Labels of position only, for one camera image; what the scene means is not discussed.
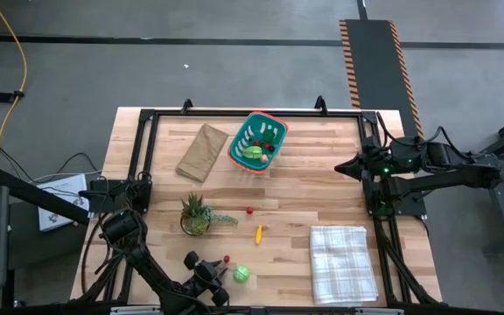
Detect grey metal bracket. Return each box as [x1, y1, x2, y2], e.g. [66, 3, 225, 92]
[355, 307, 405, 315]
[110, 305, 161, 315]

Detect dark red cable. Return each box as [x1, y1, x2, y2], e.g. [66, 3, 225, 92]
[80, 213, 109, 295]

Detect potted succulent plant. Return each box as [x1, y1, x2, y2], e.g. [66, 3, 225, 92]
[179, 192, 239, 237]

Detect white booklet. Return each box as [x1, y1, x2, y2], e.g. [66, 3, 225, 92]
[37, 173, 89, 232]

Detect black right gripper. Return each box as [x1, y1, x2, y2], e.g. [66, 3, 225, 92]
[334, 135, 393, 181]

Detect yellow cable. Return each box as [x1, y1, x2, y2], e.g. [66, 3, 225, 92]
[0, 0, 29, 167]

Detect black cable clamp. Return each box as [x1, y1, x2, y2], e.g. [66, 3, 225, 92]
[0, 89, 25, 105]

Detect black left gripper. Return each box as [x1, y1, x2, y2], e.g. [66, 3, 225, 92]
[184, 250, 230, 307]

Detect white plaid towel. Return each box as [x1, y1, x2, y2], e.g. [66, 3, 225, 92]
[309, 225, 380, 306]

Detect black rig support beam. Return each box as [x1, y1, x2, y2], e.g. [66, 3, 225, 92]
[0, 164, 92, 227]

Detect black floor mat striped edges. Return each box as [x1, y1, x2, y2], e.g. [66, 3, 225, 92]
[339, 18, 431, 145]

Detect green toy cabbage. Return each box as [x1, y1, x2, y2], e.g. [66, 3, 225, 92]
[233, 265, 251, 284]

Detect teal basket with orange rim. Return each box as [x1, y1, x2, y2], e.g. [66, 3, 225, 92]
[227, 110, 290, 175]

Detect brown paper bag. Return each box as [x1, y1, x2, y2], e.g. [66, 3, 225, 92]
[175, 122, 230, 184]

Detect light green toy vegetable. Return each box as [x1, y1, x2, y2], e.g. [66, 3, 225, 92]
[241, 144, 264, 160]

